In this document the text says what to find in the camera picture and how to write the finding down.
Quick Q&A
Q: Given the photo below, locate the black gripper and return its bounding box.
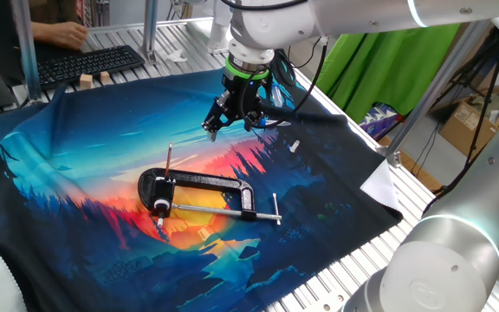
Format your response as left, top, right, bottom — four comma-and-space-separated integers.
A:
201, 71, 274, 143

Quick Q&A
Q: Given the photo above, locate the red pencil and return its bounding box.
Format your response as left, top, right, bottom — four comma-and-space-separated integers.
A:
164, 142, 174, 179

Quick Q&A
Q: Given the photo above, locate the person's forearm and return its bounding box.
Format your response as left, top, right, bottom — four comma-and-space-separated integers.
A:
30, 21, 48, 42

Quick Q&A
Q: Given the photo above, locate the black pencil sharpener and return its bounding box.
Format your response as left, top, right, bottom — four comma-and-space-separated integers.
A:
152, 175, 177, 229

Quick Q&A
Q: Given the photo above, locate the person's hand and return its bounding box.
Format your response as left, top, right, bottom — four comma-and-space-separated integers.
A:
44, 20, 89, 51

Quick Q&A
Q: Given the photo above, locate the large clear plastic tube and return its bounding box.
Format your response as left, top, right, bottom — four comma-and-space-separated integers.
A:
271, 84, 286, 109

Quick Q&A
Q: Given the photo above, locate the black C-clamp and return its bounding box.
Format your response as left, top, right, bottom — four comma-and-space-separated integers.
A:
137, 167, 283, 227

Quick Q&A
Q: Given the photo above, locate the green cloth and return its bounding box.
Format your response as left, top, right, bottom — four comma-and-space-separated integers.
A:
314, 22, 463, 126

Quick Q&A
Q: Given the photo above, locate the black keyboard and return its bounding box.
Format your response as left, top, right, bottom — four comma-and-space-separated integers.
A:
36, 44, 146, 92

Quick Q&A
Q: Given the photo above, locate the sunset forest printed cloth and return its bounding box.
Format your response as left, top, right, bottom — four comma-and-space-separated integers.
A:
0, 68, 405, 312

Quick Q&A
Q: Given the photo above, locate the cardboard box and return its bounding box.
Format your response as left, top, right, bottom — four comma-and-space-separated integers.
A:
437, 81, 499, 158

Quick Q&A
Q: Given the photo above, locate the black tripod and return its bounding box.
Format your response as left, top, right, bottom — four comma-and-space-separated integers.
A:
446, 30, 499, 103

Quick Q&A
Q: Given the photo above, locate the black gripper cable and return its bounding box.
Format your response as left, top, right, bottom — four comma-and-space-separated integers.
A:
238, 36, 329, 131

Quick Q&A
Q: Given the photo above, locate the aluminium frame post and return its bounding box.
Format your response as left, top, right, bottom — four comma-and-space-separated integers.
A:
376, 16, 496, 169
138, 0, 161, 65
10, 0, 43, 104

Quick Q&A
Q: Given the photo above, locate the black cable to robot base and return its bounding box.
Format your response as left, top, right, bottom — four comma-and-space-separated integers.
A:
421, 42, 499, 217

